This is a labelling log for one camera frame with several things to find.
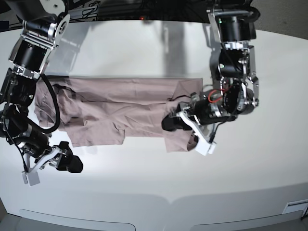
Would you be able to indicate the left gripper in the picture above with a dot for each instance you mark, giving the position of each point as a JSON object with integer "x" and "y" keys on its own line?
{"x": 199, "y": 110}

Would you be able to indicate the black power strip red light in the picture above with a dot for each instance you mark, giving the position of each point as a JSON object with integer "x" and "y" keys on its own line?
{"x": 144, "y": 18}

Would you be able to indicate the pink T-shirt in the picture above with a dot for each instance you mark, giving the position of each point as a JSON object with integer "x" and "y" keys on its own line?
{"x": 104, "y": 111}

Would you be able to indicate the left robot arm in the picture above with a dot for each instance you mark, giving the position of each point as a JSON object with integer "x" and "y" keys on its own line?
{"x": 232, "y": 22}

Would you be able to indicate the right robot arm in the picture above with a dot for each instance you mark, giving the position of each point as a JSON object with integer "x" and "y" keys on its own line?
{"x": 43, "y": 25}

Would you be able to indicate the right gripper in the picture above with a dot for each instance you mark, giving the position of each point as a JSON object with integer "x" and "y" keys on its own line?
{"x": 36, "y": 158}

